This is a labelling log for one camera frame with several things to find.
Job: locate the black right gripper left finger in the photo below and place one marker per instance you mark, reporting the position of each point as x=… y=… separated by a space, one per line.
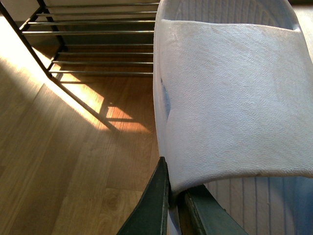
x=150 y=214

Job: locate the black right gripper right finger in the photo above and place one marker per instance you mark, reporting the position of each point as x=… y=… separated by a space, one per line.
x=202 y=215

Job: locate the light blue slipper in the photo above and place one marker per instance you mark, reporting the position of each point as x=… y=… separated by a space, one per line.
x=233 y=98

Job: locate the black metal shoe rack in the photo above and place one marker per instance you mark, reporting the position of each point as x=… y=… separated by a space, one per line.
x=86 y=37

